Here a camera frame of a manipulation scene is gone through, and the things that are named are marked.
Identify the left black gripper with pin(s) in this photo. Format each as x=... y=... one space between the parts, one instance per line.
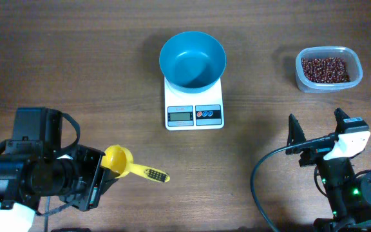
x=93 y=179

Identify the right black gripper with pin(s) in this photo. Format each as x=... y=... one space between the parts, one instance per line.
x=316 y=154

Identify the yellow measuring scoop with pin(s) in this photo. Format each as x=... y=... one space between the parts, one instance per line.
x=119 y=160

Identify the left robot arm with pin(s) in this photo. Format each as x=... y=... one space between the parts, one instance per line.
x=39 y=177

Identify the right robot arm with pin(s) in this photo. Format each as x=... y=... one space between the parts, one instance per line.
x=348 y=192

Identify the white digital kitchen scale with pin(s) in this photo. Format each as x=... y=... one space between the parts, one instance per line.
x=193 y=111

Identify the blue plastic bowl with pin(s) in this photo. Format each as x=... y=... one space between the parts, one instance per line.
x=193 y=61

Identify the red beans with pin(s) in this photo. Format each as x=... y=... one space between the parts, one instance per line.
x=331 y=70

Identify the clear plastic container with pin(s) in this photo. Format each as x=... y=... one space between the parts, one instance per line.
x=353 y=67

